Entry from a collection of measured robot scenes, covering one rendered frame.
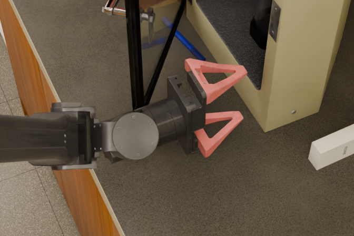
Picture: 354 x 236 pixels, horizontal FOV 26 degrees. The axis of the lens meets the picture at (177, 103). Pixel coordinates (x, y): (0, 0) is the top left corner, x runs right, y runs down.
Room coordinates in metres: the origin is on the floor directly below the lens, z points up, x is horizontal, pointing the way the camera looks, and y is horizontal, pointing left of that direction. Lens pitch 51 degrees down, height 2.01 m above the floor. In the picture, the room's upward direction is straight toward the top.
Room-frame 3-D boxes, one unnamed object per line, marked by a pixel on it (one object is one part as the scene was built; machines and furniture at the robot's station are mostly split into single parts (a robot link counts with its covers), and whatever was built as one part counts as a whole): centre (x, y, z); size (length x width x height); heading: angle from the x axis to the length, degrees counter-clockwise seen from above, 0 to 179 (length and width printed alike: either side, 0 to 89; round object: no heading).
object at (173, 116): (0.63, 0.02, 1.20); 0.07 x 0.07 x 0.10; 24
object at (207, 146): (0.66, -0.05, 1.17); 0.09 x 0.07 x 0.07; 114
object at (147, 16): (0.83, 0.04, 1.18); 0.02 x 0.02 x 0.06; 74
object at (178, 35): (1.03, -0.01, 0.95); 0.14 x 0.01 x 0.01; 36
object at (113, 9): (0.88, 0.08, 1.20); 0.10 x 0.05 x 0.03; 164
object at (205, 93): (0.66, -0.05, 1.24); 0.09 x 0.07 x 0.07; 114
